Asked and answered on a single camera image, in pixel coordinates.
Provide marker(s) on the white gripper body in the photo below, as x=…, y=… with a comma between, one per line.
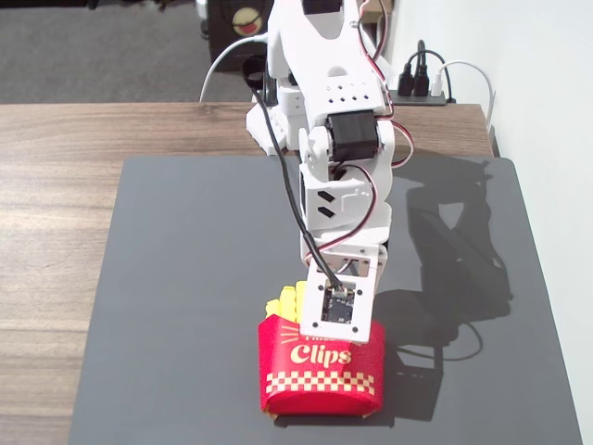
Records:
x=381, y=262

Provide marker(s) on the grey rectangular mat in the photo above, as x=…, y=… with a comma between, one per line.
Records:
x=185, y=287

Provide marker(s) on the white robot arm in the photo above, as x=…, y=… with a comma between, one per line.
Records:
x=324, y=69

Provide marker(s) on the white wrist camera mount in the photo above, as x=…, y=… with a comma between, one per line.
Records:
x=315, y=315

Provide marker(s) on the short yellow crinkle fry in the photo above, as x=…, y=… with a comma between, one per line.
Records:
x=273, y=307

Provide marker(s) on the black box with yellow face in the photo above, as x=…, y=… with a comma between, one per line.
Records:
x=231, y=51

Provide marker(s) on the red fries clips box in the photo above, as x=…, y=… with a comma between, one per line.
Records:
x=319, y=375

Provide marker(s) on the black power strip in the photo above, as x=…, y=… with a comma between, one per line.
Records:
x=431, y=99

